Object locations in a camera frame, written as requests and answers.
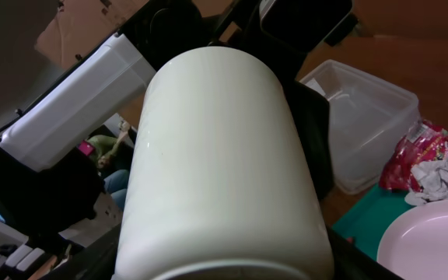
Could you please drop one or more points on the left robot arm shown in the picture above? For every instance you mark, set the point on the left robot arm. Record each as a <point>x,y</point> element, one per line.
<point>47,184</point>

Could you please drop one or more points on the teal serving tray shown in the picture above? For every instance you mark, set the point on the teal serving tray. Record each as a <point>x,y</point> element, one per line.
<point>370,217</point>

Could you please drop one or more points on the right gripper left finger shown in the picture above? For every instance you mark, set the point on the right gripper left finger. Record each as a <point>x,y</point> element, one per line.
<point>95,262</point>

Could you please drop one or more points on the large pink plate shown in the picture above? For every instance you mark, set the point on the large pink plate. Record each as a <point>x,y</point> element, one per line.
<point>415,245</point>

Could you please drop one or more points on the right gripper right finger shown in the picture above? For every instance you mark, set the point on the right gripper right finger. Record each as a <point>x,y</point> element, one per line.
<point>352,264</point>

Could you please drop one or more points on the red snack wrapper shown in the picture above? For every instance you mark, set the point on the red snack wrapper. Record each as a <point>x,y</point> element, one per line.
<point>424,142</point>

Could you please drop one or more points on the clear plastic bin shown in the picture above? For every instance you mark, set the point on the clear plastic bin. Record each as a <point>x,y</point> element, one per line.
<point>368,117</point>

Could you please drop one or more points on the white cup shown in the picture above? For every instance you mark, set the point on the white cup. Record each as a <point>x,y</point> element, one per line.
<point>219,185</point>

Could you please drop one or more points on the crumpled white napkin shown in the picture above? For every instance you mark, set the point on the crumpled white napkin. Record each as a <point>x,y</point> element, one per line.
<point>432,178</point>

